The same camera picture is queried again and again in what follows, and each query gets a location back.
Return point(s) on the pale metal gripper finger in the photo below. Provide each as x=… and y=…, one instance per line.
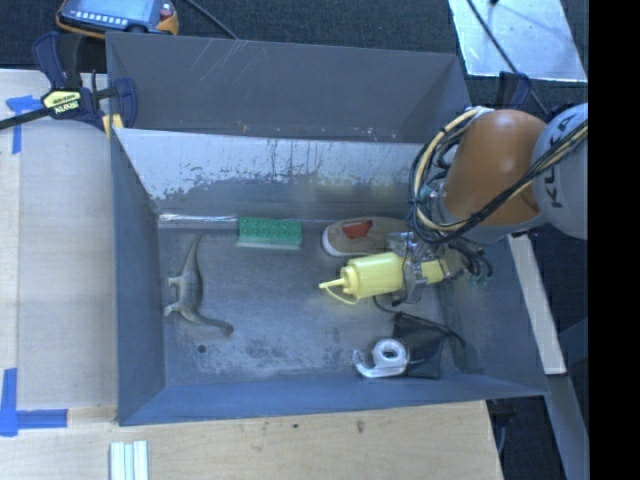
x=415, y=290
x=401, y=244

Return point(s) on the black cloth pouch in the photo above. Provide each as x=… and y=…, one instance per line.
x=425, y=350

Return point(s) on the green studded block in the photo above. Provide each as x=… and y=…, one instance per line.
x=270, y=232

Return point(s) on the beige shoe with red insole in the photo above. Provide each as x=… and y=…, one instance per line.
x=350, y=245

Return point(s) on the yellow squeeze bottle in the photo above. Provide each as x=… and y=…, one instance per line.
x=372, y=275

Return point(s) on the clear tape dispenser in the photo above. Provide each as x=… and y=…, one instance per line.
x=385, y=360

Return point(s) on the grey-green toy dinosaur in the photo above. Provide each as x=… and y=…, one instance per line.
x=191, y=288

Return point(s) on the clear plastic strip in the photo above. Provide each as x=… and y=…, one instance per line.
x=197, y=219

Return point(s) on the grey metal bin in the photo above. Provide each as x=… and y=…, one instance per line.
x=280, y=298

